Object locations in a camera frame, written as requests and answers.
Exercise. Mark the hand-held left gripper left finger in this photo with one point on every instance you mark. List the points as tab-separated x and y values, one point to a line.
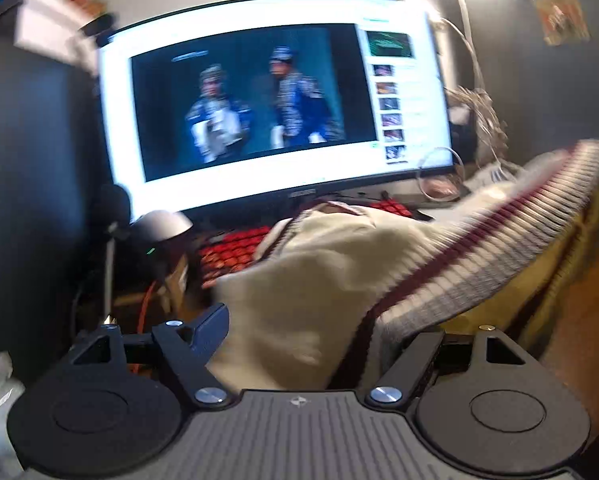
212	330

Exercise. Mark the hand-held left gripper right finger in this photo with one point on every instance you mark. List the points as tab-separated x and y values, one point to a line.
422	352

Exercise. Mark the cream knit vest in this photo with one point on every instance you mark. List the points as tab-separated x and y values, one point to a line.
329	270

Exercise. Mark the red and black keyboard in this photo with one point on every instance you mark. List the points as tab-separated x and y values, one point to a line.
229	255

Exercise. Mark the white dome lamp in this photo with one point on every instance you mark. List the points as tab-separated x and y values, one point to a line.
162	222

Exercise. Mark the black microphone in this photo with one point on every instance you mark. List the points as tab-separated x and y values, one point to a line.
111	205

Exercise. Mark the curved computer monitor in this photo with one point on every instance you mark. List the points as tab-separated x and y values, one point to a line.
259	100

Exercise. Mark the cream ornate round mirror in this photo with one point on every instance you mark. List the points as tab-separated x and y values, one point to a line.
479	105

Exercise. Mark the white box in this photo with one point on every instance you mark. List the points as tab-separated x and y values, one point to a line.
54	25

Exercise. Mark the wall poster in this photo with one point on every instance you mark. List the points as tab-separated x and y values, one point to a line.
562	12

